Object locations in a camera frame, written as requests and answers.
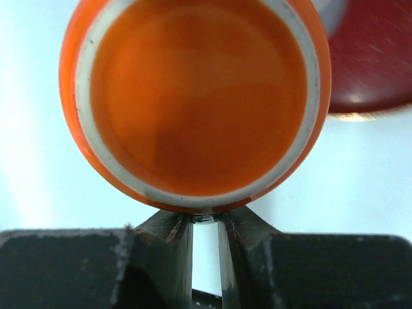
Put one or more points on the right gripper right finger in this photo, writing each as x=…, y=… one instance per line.
x=262, y=267

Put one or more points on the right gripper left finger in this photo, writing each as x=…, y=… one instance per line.
x=149, y=266

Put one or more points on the orange mug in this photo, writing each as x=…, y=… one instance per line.
x=195, y=106

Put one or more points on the grey mug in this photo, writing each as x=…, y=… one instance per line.
x=331, y=13

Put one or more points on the red round tray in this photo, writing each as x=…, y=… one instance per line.
x=371, y=58

